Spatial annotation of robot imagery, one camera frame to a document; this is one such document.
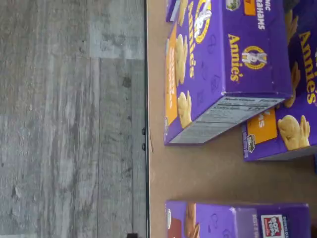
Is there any purple Annie's box brown patch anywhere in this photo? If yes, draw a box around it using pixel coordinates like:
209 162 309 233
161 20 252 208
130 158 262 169
164 200 312 238

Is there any wooden shelf board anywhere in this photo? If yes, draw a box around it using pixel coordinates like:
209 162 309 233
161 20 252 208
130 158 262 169
146 0 317 238

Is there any purple Annie's box yellow patch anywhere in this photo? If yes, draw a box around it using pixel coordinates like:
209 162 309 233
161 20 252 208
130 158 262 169
163 0 294 146
241 0 317 162

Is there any purple Annie's box green patch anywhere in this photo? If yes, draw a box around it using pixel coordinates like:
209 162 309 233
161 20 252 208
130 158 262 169
164 0 181 23

